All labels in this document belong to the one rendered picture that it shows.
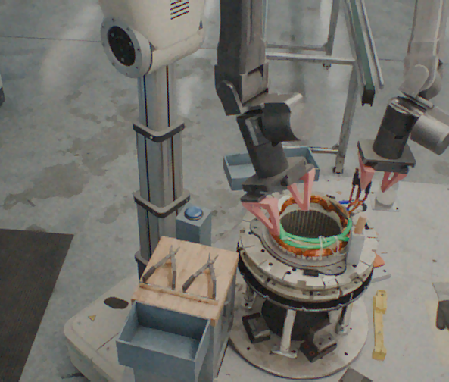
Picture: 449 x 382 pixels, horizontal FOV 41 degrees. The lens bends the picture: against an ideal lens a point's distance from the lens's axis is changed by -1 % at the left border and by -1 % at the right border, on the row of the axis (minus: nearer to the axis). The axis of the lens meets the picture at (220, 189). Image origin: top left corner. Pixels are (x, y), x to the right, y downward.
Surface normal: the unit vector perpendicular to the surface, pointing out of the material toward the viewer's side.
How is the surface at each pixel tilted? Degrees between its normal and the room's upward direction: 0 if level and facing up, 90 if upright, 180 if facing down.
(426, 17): 53
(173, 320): 90
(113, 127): 0
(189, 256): 0
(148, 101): 90
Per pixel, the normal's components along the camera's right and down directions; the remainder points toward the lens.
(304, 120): 0.66, 0.01
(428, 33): -0.44, -0.26
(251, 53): 0.75, 0.39
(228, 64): -0.62, 0.49
